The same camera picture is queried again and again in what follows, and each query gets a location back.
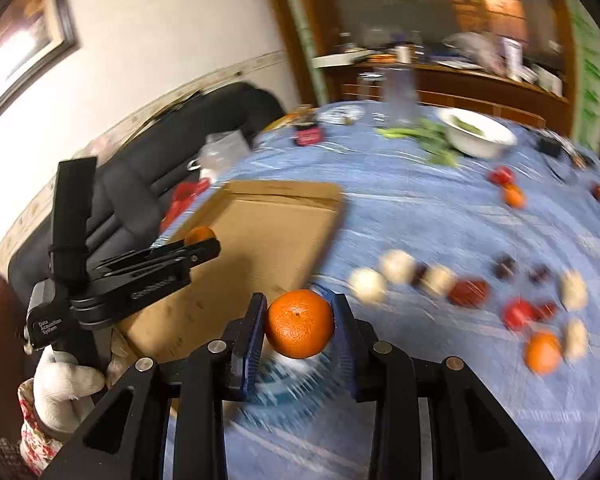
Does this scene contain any pink labelled jar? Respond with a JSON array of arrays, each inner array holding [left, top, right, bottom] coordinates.
[[291, 105, 324, 146]]

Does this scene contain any white puffed cake three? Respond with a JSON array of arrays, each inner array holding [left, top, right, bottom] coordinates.
[[420, 264, 457, 297]]

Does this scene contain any wooden sideboard cabinet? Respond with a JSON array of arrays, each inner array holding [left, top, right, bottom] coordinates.
[[312, 49, 572, 136]]

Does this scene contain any red plastic bag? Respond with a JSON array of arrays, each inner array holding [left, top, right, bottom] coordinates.
[[159, 178, 211, 233]]

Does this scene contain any white puffed cake five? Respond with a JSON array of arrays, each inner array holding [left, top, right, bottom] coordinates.
[[562, 318, 588, 363]]

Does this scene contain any clear plastic bag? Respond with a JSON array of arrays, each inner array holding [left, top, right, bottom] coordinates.
[[186, 130, 251, 183]]

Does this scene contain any far red date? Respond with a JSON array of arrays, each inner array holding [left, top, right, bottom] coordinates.
[[591, 182, 600, 203]]

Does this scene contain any small dark date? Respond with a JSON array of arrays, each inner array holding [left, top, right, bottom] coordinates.
[[411, 262, 429, 287]]

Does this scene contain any white bowl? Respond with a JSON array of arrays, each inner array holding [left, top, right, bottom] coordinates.
[[434, 107, 518, 159]]

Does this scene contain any cardboard tray box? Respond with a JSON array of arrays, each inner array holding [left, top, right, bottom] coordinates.
[[118, 180, 343, 363]]

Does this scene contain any black power adapter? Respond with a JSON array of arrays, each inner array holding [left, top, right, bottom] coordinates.
[[535, 134, 564, 159]]

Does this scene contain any green leafy vegetable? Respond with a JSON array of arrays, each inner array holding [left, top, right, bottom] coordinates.
[[376, 119, 458, 167]]

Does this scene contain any dark red date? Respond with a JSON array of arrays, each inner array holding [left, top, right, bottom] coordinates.
[[528, 263, 552, 285]]

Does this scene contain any dark plum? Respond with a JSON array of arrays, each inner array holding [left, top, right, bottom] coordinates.
[[493, 255, 518, 281]]

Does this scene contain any left white gloved hand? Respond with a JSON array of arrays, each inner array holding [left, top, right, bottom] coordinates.
[[33, 346, 106, 440]]

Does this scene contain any framed picture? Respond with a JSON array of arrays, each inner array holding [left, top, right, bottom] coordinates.
[[0, 0, 79, 116]]

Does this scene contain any white carton box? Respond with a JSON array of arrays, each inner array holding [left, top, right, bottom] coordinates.
[[502, 37, 522, 82]]

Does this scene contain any far red tomato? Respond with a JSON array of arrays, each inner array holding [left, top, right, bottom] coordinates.
[[488, 166, 515, 188]]

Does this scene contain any blue plaid tablecloth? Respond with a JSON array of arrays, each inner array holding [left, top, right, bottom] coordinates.
[[218, 107, 600, 479]]

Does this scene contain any red tomato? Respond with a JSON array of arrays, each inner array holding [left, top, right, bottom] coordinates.
[[502, 298, 534, 332], [488, 166, 515, 188]]

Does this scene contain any near red tomato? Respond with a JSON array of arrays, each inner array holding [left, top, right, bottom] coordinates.
[[502, 298, 534, 332]]

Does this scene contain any white puffed cake four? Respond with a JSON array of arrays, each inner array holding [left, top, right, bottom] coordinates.
[[560, 270, 588, 311]]

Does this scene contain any white puffed cake two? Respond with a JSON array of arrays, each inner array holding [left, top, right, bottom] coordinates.
[[379, 248, 416, 285]]

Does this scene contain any large red date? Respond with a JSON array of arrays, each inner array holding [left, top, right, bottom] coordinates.
[[448, 278, 490, 309]]

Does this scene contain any black sofa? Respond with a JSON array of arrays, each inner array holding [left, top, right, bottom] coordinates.
[[7, 81, 286, 306]]

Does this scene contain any small orange tangerine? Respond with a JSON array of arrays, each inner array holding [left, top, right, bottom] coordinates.
[[184, 226, 215, 246]]

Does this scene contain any white puffed cake one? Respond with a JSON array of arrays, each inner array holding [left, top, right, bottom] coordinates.
[[348, 268, 387, 304]]

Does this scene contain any red date near tomato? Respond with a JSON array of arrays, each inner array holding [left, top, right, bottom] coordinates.
[[532, 301, 559, 322]]

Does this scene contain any white plastic bag on cabinet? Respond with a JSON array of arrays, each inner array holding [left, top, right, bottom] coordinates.
[[442, 32, 506, 76]]

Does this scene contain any clear plastic pitcher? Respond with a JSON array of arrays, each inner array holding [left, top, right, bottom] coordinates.
[[358, 65, 419, 128]]

